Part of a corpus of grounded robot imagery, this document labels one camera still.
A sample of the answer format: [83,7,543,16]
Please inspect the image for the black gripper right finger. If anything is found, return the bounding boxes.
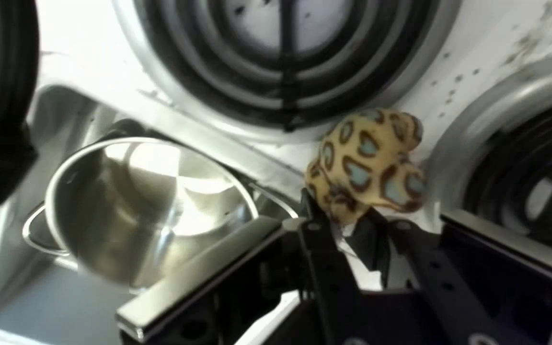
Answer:
[365,210,552,345]

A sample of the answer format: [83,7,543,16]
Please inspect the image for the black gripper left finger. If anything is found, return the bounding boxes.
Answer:
[116,189,363,345]

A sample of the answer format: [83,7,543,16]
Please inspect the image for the spotted yellow plush toy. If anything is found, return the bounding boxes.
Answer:
[303,108,430,227]

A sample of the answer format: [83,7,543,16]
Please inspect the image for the black coil stove burner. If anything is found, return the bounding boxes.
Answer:
[133,0,445,131]
[462,95,552,260]

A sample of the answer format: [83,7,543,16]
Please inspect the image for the stainless steel pot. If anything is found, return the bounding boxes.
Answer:
[22,135,303,294]

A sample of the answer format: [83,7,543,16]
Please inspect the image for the thick black cable hose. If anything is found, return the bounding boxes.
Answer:
[0,0,41,208]

